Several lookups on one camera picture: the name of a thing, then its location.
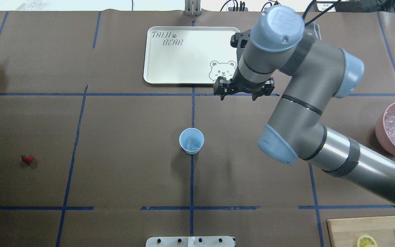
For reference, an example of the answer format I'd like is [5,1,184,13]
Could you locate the ice cubes in cup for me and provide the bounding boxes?
[185,138,201,152]

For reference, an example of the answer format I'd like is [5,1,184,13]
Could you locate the light blue plastic cup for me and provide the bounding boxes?
[179,128,204,155]

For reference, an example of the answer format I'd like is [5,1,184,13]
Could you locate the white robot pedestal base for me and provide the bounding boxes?
[145,236,236,247]

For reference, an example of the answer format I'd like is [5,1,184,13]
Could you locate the aluminium frame post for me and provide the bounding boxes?
[184,0,202,16]

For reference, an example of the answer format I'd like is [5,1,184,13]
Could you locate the cream bear tray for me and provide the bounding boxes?
[144,26,239,85]

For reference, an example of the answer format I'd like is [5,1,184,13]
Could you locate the lemon slices row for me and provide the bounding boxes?
[356,235,378,247]

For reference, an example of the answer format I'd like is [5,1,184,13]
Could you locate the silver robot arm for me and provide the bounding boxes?
[213,5,395,207]

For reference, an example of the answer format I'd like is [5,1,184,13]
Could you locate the grey folded cloth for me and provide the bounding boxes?
[312,22,322,40]

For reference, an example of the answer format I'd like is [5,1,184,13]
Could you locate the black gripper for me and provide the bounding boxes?
[213,30,275,101]

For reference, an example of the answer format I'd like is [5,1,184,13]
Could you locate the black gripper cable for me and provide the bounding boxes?
[302,0,342,26]

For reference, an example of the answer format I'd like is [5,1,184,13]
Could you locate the red strawberry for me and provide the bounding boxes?
[21,153,34,165]

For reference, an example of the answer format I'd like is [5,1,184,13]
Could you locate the wooden cutting board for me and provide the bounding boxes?
[327,216,395,247]

